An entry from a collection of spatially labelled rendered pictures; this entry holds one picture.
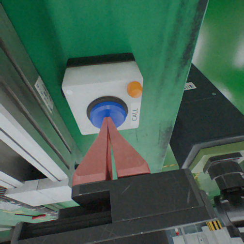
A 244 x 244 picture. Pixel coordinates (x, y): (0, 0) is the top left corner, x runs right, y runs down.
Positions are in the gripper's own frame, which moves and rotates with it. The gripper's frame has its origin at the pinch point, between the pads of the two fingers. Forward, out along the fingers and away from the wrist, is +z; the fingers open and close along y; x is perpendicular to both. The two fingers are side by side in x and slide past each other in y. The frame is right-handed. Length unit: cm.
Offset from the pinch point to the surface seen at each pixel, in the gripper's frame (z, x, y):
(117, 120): 0.9, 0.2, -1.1
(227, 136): 8.8, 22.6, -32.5
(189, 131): 12.9, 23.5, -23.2
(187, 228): -12, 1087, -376
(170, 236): -36, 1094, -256
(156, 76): 8.2, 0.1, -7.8
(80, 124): 2.3, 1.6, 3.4
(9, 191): -0.8, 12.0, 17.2
